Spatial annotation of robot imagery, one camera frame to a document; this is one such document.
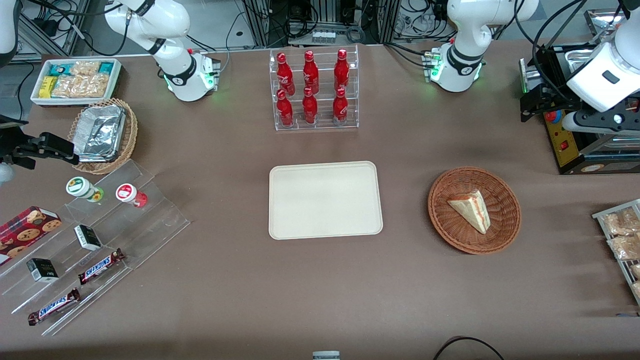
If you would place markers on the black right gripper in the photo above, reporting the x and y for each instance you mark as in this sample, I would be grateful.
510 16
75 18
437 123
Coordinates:
11 146

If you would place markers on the grey box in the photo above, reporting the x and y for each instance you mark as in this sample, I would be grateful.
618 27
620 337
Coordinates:
326 356

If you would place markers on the brown wicker basket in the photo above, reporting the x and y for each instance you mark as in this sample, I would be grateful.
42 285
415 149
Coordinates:
450 225

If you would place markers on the triangular sandwich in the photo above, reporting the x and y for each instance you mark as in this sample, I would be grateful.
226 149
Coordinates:
472 210

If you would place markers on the green lid cup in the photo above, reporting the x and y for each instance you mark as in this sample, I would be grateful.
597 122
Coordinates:
79 186

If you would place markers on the red cola bottle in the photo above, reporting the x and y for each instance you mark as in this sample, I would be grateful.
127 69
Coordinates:
340 109
285 75
310 74
285 111
310 109
341 72

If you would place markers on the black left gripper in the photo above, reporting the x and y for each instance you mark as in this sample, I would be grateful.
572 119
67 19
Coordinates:
551 97

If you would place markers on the clear snack bag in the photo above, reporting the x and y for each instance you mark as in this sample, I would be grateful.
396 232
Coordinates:
620 222
636 271
625 247
636 290

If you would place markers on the beige plastic tray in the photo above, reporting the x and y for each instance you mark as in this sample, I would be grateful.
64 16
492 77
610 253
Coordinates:
325 200

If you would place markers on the red cookie box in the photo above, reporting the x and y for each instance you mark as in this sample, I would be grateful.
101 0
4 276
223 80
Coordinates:
22 232

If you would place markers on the Snickers bar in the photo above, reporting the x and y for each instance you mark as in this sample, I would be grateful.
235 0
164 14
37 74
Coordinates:
54 306
100 266

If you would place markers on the black and yellow machine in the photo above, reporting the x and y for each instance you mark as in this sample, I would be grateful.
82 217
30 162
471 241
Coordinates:
600 162

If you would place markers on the clear acrylic bottle rack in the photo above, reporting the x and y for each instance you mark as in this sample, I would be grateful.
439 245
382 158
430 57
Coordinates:
325 120

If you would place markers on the teal snack packet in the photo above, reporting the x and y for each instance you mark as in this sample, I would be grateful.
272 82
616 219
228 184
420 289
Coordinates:
60 69
106 67

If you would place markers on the peanut snack bag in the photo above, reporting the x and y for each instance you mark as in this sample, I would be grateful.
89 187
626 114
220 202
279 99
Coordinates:
95 86
85 68
67 87

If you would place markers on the stack of foil trays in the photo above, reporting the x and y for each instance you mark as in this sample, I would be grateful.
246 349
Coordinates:
100 132

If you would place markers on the white snack bin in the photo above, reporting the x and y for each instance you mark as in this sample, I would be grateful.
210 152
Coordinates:
114 85

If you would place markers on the shiny metal tray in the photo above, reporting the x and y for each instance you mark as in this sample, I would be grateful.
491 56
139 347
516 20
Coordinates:
600 21

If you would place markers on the light wicker basket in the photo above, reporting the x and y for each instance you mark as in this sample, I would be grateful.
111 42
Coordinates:
129 135

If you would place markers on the yellow snack packet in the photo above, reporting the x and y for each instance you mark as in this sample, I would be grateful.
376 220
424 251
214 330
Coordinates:
48 87

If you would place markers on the small black box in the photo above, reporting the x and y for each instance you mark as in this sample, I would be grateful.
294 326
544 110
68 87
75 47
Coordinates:
88 238
42 270

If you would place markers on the white power strip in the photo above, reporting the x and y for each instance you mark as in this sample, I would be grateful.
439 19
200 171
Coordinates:
323 36

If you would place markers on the clear acrylic step display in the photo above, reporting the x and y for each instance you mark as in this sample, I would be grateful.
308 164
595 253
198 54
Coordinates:
150 225

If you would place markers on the red lid cup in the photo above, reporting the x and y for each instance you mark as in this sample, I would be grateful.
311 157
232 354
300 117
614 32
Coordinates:
126 192

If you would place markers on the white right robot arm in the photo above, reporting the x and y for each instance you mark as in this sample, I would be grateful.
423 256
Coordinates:
170 20

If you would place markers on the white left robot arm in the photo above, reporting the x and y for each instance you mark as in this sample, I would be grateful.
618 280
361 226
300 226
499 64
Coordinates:
465 30

